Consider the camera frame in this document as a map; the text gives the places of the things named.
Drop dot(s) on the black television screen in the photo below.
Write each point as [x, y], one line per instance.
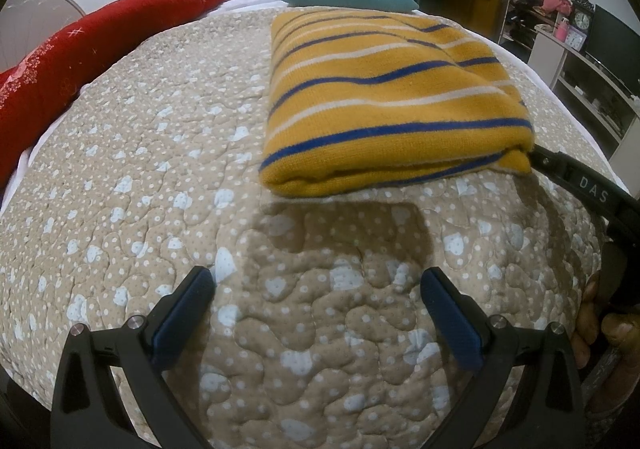
[615, 44]

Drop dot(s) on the dark storage rack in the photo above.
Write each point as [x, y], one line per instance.
[517, 24]

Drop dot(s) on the round standing fan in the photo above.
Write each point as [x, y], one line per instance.
[35, 9]

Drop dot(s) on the red bolster pillow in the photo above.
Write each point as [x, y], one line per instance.
[75, 49]

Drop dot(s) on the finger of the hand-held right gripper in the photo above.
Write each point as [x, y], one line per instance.
[575, 174]

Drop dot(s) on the person's right hand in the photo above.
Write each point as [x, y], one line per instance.
[620, 329]

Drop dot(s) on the dark table clock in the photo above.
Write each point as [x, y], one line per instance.
[581, 21]

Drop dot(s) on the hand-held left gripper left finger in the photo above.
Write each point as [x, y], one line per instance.
[180, 321]

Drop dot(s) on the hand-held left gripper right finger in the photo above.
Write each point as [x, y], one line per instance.
[450, 321]

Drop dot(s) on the pink bottle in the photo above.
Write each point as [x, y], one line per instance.
[563, 31]

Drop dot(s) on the beige spotted quilt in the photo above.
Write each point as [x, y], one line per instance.
[150, 179]

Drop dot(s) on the yellow striped sweater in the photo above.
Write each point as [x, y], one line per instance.
[390, 94]

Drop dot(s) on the white shelf unit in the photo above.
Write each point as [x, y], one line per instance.
[545, 54]

